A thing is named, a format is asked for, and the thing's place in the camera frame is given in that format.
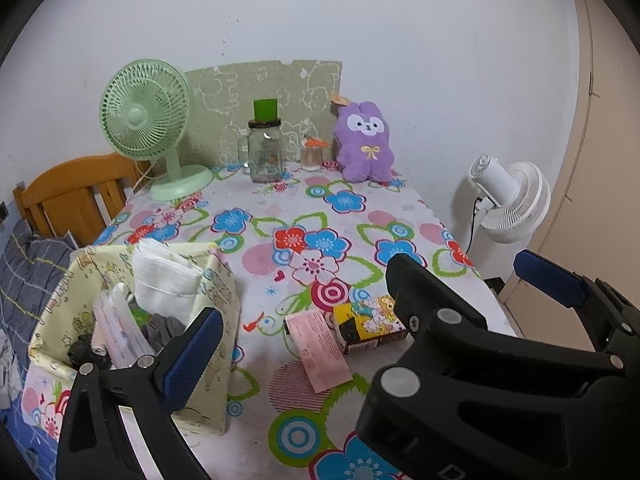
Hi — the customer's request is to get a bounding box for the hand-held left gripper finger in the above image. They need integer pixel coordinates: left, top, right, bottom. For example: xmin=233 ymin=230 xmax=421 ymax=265
xmin=57 ymin=307 xmax=224 ymax=480

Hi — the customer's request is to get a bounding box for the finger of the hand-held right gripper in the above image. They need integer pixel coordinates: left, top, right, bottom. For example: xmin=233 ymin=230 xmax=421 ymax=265
xmin=357 ymin=254 xmax=640 ymax=480
xmin=514 ymin=249 xmax=640 ymax=361

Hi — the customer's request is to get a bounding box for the grey cloth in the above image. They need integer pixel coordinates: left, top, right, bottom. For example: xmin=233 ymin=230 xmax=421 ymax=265
xmin=140 ymin=312 xmax=188 ymax=351

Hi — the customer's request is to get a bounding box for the pale yellow fabric storage box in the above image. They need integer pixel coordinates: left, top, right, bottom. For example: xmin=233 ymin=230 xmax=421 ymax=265
xmin=27 ymin=241 xmax=241 ymax=438

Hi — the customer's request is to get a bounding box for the white cloth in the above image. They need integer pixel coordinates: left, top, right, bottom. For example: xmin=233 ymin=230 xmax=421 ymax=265
xmin=131 ymin=239 xmax=203 ymax=320
xmin=0 ymin=330 xmax=23 ymax=406

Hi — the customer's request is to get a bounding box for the yellow cartoon box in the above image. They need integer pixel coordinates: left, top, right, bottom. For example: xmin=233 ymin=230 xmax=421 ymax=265
xmin=332 ymin=296 xmax=408 ymax=356

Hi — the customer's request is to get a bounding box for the white circulator fan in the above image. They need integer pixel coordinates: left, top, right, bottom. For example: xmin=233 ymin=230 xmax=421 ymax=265
xmin=469 ymin=155 xmax=552 ymax=245

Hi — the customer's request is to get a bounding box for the pink paper packet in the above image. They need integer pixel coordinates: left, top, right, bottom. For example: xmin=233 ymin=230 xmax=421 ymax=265
xmin=285 ymin=309 xmax=352 ymax=394

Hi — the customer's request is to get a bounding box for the beige wardrobe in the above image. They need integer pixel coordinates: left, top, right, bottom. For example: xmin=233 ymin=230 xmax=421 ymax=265
xmin=500 ymin=0 xmax=640 ymax=341

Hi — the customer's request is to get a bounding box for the floral tablecloth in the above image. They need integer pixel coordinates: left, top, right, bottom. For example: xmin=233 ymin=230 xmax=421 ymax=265
xmin=20 ymin=160 xmax=518 ymax=480

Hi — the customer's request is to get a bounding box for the grey plaid pillow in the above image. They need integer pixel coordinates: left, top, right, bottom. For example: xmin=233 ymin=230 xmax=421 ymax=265
xmin=0 ymin=220 xmax=83 ymax=341

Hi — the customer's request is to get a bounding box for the white crumpled cloth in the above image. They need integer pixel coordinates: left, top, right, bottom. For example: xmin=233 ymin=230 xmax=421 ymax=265
xmin=0 ymin=330 xmax=23 ymax=406

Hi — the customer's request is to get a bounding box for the glass jar with green lid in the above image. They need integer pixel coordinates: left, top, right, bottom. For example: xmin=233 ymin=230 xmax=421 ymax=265
xmin=239 ymin=99 xmax=285 ymax=183

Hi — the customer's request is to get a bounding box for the wooden bed headboard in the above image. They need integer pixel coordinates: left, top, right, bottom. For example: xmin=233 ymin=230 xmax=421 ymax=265
xmin=12 ymin=152 xmax=153 ymax=241

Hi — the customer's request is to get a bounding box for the small jar with orange lid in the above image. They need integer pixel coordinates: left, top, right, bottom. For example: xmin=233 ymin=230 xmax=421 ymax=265
xmin=300 ymin=135 xmax=325 ymax=172

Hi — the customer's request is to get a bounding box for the purple plush rabbit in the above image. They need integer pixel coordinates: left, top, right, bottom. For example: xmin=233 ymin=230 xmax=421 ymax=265
xmin=331 ymin=94 xmax=396 ymax=183

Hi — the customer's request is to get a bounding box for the green desk fan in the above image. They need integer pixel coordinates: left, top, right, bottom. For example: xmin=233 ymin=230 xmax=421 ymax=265
xmin=99 ymin=59 xmax=215 ymax=203

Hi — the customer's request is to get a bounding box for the green patterned board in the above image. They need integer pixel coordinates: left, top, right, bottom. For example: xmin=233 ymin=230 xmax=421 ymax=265
xmin=185 ymin=60 xmax=343 ymax=168

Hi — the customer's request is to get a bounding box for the black fan cable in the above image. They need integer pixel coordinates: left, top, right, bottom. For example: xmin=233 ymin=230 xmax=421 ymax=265
xmin=465 ymin=195 xmax=493 ymax=256

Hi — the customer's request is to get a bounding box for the white fan cable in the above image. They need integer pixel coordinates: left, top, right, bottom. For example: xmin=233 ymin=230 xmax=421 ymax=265
xmin=131 ymin=160 xmax=153 ymax=193

